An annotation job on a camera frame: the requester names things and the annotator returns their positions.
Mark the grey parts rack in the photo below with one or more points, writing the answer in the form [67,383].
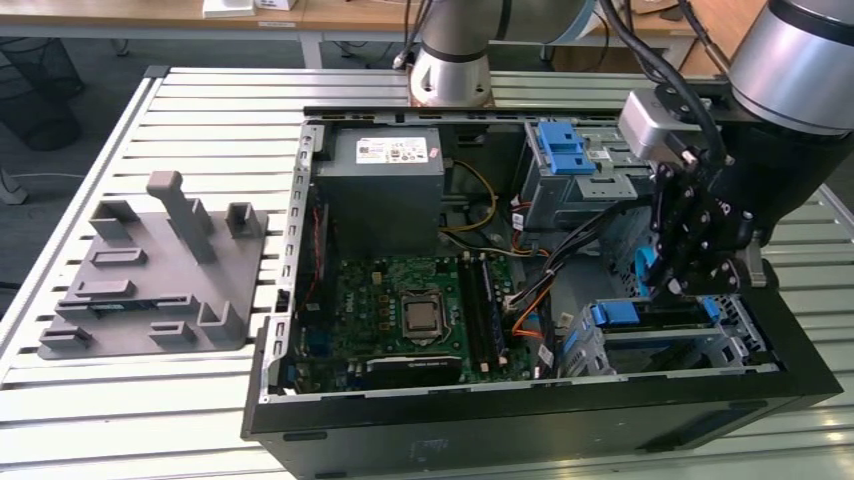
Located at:
[167,270]

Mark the green motherboard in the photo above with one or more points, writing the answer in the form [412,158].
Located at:
[394,272]

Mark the blue plastic drive latch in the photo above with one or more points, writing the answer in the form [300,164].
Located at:
[563,150]

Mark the black RAM stick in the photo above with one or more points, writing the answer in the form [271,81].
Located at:
[474,310]

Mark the brown cardboard piece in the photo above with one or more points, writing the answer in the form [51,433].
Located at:
[650,6]

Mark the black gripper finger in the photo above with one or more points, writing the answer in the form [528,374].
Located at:
[717,275]
[680,225]

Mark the large white box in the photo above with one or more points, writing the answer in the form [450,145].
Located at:
[227,10]

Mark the grey power supply unit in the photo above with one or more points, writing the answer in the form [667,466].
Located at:
[380,210]

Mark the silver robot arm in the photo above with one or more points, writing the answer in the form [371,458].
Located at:
[454,75]

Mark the black mesh waste bin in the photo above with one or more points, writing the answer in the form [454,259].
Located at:
[40,90]

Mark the grey metal stand foot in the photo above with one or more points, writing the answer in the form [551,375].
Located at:
[13,192]

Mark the metal disk bay cage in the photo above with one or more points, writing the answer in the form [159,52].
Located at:
[660,336]

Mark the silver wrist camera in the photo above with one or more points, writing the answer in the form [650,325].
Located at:
[650,125]

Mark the small white box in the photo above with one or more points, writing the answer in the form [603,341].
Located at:
[276,4]

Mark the silver CPU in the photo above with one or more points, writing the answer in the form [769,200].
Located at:
[420,317]

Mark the metal optical drive cage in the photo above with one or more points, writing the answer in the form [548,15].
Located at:
[554,200]

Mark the black graphics card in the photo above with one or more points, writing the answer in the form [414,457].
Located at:
[414,370]

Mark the hard disk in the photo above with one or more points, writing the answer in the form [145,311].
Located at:
[616,312]

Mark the light wooden desk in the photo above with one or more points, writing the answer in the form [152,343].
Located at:
[133,20]

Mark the black PC case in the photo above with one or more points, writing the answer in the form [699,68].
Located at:
[534,425]

